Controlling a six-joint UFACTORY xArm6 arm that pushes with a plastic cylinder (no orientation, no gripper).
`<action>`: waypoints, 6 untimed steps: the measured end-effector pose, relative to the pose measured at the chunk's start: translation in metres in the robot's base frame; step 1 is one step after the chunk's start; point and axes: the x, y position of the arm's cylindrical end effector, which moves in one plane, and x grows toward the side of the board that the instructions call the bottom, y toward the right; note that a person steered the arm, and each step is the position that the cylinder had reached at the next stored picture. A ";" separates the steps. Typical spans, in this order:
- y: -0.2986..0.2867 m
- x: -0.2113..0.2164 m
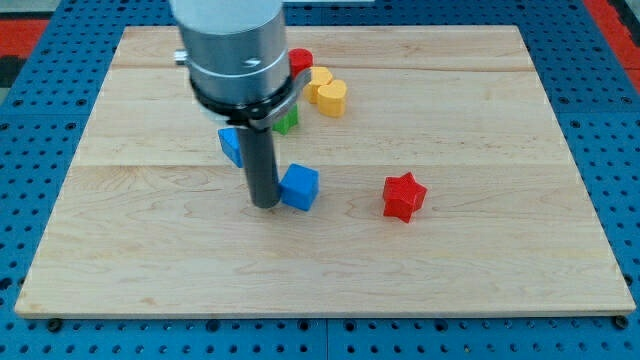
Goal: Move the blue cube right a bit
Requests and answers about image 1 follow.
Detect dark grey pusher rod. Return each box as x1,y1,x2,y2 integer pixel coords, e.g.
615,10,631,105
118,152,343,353
236,128,280,209

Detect blue cube block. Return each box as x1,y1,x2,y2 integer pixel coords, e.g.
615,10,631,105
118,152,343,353
280,164,319,211

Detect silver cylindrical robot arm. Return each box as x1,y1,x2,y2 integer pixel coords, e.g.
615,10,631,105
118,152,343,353
169,0,311,208

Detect blue triangular block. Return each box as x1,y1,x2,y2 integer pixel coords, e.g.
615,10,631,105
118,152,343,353
217,127,243,168

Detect green block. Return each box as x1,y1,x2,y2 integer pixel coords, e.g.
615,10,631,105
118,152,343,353
272,105,298,135

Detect yellow heart block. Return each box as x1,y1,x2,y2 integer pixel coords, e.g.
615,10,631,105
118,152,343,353
317,79,348,118

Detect yellow hexagon block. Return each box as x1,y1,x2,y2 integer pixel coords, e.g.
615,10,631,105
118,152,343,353
302,66,334,104

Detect red cylinder block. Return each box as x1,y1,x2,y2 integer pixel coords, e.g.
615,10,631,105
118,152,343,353
288,48,314,78

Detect red star block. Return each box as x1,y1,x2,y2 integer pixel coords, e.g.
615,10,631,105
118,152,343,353
382,172,428,223

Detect wooden board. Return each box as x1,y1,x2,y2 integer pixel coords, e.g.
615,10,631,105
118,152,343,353
15,25,636,319

